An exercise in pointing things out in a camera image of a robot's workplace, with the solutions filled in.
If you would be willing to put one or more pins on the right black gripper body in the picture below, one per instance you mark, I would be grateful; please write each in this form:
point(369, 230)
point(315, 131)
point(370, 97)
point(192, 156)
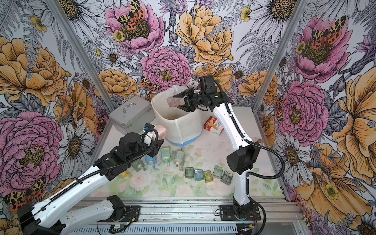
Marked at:
point(191, 99)

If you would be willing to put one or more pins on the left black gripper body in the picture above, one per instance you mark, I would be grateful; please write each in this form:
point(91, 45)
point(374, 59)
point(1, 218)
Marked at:
point(157, 144)

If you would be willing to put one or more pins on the dark green pencil sharpener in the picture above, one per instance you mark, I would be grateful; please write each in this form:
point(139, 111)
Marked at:
point(138, 165)

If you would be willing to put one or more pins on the pink pencil sharpener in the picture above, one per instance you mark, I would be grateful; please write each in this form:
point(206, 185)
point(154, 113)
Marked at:
point(162, 132)

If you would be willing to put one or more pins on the teal square pencil sharpener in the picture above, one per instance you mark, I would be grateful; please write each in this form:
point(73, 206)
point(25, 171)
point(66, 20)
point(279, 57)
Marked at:
point(165, 155)

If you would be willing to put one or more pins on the pink translucent shavings tray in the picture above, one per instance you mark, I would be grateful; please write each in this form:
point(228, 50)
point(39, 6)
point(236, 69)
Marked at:
point(175, 102)

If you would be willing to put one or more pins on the translucent green shavings tray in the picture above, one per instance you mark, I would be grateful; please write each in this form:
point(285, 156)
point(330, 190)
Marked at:
point(189, 173)

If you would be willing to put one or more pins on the translucent blue shavings tray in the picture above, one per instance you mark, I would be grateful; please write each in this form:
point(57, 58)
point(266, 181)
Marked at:
point(198, 175)

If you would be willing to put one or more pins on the clear teal shavings tray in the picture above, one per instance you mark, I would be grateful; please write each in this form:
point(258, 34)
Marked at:
point(217, 172)

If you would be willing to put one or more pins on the translucent yellow shavings tray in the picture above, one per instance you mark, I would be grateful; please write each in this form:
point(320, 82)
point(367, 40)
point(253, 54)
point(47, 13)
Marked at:
point(208, 176)

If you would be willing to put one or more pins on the grey translucent shavings tray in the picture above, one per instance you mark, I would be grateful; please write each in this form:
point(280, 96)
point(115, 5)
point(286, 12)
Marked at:
point(226, 178)

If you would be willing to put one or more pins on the blue pencil sharpener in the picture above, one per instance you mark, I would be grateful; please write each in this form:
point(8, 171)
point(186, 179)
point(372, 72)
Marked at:
point(152, 161)

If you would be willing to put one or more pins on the yellow pencil sharpener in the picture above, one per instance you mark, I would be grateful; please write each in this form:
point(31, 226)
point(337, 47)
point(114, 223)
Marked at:
point(125, 174)

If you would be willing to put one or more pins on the grey-green pencil sharpener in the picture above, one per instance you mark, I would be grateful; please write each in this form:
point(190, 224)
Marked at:
point(179, 158)

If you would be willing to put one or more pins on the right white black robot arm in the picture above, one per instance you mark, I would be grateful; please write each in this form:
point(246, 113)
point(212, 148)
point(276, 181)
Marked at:
point(245, 154)

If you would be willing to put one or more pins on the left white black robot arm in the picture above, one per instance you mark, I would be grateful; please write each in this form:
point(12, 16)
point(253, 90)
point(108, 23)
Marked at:
point(54, 216)

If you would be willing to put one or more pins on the silver aluminium case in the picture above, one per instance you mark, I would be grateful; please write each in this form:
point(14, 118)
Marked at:
point(132, 115)

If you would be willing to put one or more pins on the red white bandage box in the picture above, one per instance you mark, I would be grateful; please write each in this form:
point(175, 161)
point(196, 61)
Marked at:
point(213, 125)

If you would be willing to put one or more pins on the white lined trash bin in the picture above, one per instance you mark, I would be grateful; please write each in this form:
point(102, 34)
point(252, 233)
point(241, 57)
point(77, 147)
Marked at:
point(182, 128)

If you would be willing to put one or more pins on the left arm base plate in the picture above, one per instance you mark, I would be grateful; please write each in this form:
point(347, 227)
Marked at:
point(125, 214)

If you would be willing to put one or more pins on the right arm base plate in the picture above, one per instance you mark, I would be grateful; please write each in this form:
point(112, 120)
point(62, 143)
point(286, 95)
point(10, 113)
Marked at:
point(234, 213)

